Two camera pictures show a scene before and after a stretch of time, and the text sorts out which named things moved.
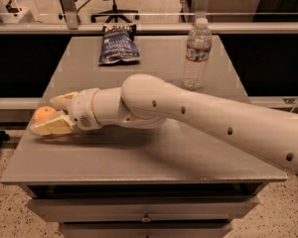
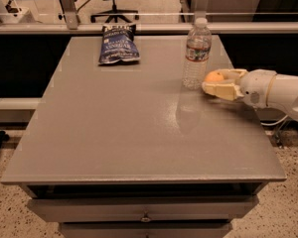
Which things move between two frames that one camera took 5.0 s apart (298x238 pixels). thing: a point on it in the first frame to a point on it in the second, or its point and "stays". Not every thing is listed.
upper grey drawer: [141, 208] stays
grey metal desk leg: [70, 4] stays
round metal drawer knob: [146, 219] stays
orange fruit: [43, 112] to [214, 76]
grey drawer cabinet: [154, 180] stays
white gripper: [81, 109] to [255, 86]
